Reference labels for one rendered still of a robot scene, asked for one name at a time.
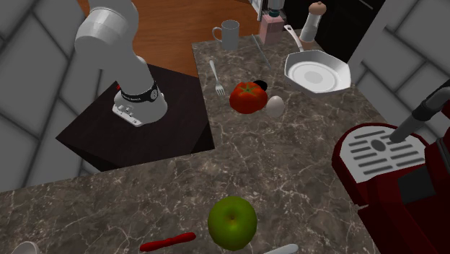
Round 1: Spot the green apple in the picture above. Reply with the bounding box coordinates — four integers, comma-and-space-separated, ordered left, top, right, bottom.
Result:
207, 196, 258, 252

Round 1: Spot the silver fork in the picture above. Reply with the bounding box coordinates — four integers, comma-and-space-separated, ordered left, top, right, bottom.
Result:
208, 59, 226, 97

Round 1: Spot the red tomato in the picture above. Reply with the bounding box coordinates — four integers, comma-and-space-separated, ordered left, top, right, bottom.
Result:
229, 81, 268, 115

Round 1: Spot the pink soap dispenser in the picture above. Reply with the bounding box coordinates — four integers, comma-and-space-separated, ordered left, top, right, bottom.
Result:
259, 0, 286, 46

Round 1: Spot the white utensil handle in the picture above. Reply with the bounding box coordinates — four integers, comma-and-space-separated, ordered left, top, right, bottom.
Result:
262, 243, 300, 254

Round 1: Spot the white pepper mill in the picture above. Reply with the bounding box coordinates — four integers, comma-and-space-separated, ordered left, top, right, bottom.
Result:
299, 1, 327, 51

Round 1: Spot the red coffee machine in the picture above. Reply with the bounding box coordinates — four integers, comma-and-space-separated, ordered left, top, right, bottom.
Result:
331, 79, 450, 254

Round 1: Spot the dark robot stand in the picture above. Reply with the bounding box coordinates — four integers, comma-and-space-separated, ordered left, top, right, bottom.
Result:
55, 63, 216, 172

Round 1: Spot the white egg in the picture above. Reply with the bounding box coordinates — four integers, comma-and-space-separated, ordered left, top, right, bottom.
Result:
265, 95, 286, 118

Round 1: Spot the thin grey knife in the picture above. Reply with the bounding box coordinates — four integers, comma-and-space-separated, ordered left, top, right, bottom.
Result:
250, 33, 273, 70

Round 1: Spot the white bowl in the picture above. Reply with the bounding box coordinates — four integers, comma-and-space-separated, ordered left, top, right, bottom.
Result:
11, 241, 42, 254

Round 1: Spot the white frying pan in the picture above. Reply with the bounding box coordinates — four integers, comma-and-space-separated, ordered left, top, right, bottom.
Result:
283, 24, 352, 99

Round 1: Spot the red handled utensil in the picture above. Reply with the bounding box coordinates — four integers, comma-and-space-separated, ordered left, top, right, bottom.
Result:
139, 232, 197, 253

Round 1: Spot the grey mug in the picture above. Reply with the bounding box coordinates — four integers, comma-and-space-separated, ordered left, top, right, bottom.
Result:
211, 19, 241, 51

